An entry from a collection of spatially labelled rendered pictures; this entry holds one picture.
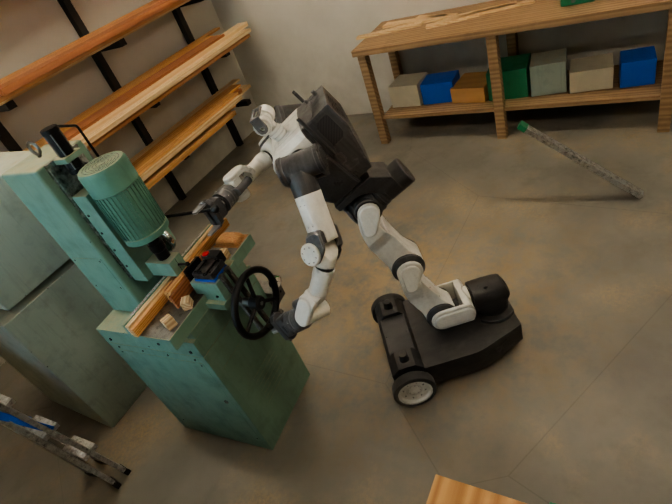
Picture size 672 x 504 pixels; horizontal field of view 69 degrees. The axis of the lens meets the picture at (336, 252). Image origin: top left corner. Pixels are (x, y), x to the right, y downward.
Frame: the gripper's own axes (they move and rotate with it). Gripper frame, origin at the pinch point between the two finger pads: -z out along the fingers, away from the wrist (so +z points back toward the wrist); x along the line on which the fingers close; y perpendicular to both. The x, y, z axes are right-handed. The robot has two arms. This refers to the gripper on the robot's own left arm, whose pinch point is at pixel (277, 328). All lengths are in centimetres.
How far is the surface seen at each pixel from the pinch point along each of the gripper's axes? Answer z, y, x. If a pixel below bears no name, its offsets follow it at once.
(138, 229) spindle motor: -5, 12, 61
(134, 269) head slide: -30, 12, 53
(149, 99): -155, -152, 159
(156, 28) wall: -182, -234, 224
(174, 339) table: -13.3, 26.9, 23.4
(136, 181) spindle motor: 4, 6, 74
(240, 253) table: -13.6, -20.0, 30.5
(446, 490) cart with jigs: 52, 28, -57
